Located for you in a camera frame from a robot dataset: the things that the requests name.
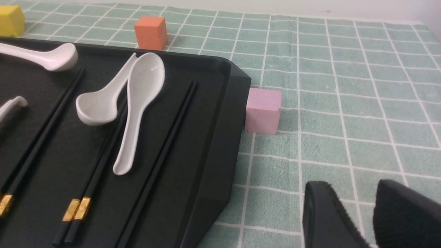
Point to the white spoon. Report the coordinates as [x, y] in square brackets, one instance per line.
[59, 59]
[9, 105]
[145, 82]

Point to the white spoon middle sideways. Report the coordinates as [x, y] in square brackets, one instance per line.
[100, 107]

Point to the yellow foam cube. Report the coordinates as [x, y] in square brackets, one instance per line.
[12, 21]

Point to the pink foam cube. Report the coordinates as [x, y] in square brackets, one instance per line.
[263, 111]

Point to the white spoon top left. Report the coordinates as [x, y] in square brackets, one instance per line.
[59, 59]

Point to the black plastic tray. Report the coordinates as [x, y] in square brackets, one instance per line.
[195, 180]

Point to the black chopstick middle left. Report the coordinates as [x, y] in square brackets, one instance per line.
[56, 243]

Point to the white spoon bottom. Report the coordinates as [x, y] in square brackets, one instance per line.
[9, 105]

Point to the orange foam cube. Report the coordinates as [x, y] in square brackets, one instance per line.
[151, 33]

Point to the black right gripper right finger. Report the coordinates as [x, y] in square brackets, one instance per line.
[404, 218]

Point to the green checkered tablecloth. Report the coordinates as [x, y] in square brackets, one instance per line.
[361, 102]

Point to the white spoon right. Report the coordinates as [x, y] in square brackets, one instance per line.
[145, 82]

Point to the black chopstick left on tray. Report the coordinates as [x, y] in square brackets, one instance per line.
[12, 183]

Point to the black chopstick on tray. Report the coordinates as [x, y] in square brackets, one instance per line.
[143, 196]
[12, 183]

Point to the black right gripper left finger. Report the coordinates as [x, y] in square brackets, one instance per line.
[326, 222]

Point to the black chopstick right on tray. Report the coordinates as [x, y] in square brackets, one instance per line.
[143, 196]

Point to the black chopstick middle right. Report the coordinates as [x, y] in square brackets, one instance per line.
[98, 187]

